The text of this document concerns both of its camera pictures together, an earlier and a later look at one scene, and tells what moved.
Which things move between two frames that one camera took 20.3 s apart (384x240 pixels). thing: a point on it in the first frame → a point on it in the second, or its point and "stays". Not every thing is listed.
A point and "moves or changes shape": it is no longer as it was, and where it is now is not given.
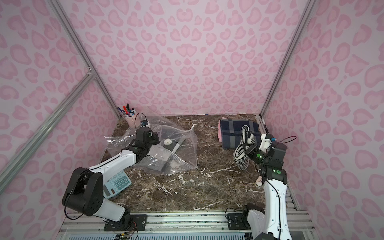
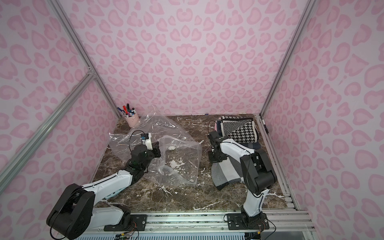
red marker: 125,109 stays
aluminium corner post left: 66,24 stays
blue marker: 121,110 stays
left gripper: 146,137 → 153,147
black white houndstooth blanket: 240,157 moves or changes shape
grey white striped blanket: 171,159 → 225,172
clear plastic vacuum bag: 177,149 moves or changes shape
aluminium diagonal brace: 17,158 stays
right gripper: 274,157 → 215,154
